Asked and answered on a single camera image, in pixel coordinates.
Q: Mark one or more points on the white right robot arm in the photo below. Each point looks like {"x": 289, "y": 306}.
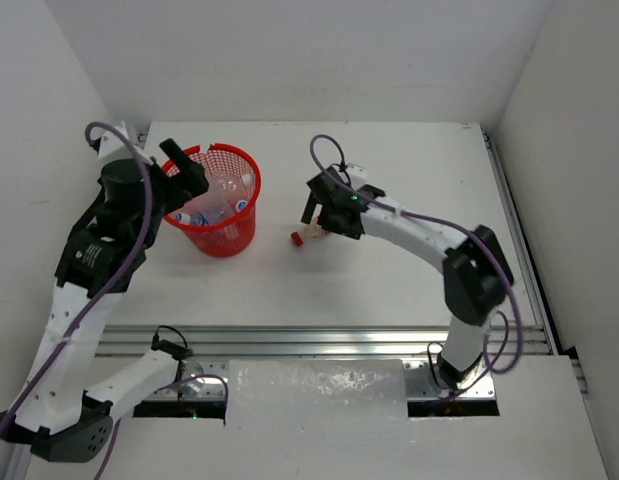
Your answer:
{"x": 471, "y": 285}

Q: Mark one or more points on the clear bottle sideways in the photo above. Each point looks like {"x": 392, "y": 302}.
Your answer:
{"x": 213, "y": 209}

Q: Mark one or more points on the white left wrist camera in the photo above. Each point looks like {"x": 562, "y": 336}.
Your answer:
{"x": 109, "y": 147}

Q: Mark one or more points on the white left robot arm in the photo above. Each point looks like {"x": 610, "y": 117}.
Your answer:
{"x": 58, "y": 414}

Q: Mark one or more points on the red mesh plastic bin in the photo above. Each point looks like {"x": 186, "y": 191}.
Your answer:
{"x": 230, "y": 237}

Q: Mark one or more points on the clear bottle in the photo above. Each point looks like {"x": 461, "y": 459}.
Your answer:
{"x": 231, "y": 183}

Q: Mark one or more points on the red label red cap bottle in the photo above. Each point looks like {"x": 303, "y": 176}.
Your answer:
{"x": 308, "y": 233}

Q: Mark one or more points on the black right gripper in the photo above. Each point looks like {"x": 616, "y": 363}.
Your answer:
{"x": 327, "y": 223}

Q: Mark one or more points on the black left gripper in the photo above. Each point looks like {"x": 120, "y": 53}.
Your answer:
{"x": 187, "y": 176}

